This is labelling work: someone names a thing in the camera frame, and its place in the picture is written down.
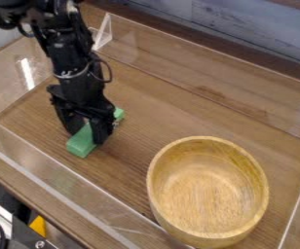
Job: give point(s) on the clear acrylic enclosure walls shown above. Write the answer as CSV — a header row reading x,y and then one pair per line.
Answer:
x,y
179,89

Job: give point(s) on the green rectangular block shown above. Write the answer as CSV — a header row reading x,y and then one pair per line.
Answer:
x,y
79,144

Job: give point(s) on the brown wooden bowl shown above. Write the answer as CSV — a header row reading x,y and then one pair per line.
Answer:
x,y
207,191

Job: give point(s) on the yellow and black device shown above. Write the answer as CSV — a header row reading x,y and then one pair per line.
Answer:
x,y
24,230

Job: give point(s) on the clear acrylic corner bracket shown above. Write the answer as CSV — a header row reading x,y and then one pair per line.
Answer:
x,y
102,34

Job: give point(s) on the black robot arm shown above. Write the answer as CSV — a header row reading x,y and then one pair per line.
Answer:
x,y
54,23

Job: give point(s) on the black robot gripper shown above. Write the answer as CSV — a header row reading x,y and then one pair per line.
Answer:
x,y
78,99

